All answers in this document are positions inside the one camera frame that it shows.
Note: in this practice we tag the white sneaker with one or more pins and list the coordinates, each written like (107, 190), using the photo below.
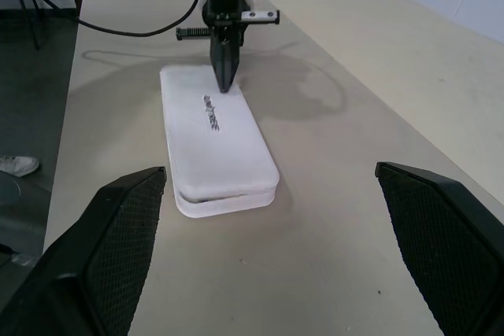
(17, 165)

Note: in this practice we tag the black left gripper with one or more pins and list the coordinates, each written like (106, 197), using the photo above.
(224, 13)

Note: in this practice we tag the black stand legs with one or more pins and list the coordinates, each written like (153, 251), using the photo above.
(28, 9)

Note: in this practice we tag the white plastic pencil case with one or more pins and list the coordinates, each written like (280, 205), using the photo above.
(220, 155)

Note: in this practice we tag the grey round floor base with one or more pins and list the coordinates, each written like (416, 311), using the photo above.
(8, 190)

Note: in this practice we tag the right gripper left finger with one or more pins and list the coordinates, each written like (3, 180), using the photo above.
(98, 265)

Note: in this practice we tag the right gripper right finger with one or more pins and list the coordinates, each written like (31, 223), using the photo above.
(445, 249)

